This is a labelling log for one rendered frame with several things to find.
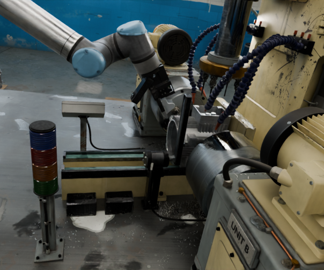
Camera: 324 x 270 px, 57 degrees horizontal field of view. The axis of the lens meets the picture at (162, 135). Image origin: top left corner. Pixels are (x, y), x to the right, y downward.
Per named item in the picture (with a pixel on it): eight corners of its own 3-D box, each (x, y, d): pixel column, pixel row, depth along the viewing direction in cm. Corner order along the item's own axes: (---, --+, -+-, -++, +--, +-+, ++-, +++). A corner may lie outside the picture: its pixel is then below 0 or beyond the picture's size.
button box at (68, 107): (103, 118, 129) (103, 106, 130) (105, 113, 122) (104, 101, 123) (62, 117, 124) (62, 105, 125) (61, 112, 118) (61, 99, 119)
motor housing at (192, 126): (206, 148, 133) (215, 110, 125) (222, 173, 117) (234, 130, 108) (163, 148, 129) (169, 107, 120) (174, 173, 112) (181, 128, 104)
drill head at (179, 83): (184, 111, 172) (192, 68, 161) (207, 141, 141) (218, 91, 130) (142, 110, 166) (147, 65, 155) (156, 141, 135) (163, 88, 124)
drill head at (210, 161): (234, 178, 116) (251, 120, 104) (300, 267, 81) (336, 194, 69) (172, 180, 109) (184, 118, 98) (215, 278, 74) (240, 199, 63)
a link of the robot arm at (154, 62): (134, 66, 100) (130, 59, 109) (140, 79, 103) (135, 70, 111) (157, 54, 100) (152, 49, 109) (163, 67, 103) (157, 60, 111)
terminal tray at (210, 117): (216, 121, 123) (220, 105, 120) (227, 133, 114) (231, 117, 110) (189, 121, 120) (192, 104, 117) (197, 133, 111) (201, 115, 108)
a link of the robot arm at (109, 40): (77, 48, 98) (110, 34, 94) (89, 42, 108) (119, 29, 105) (90, 74, 101) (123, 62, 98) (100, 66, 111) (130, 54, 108)
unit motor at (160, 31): (169, 90, 193) (179, 22, 174) (184, 110, 165) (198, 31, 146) (130, 88, 186) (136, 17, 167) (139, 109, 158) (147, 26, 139)
